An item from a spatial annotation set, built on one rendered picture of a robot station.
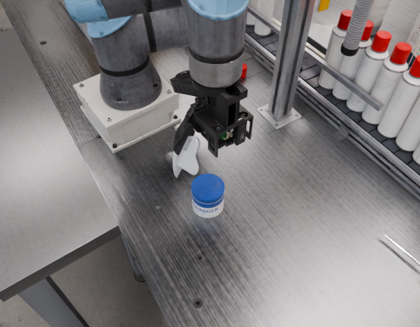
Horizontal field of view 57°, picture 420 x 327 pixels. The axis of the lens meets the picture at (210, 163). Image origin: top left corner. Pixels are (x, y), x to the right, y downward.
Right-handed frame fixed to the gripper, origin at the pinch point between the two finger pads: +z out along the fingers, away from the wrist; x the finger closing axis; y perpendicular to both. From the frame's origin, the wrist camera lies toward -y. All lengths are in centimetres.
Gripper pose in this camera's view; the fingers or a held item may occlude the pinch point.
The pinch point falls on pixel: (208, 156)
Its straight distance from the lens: 71.5
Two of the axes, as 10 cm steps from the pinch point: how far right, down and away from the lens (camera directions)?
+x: 8.1, -4.5, 3.7
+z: 0.0, 6.4, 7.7
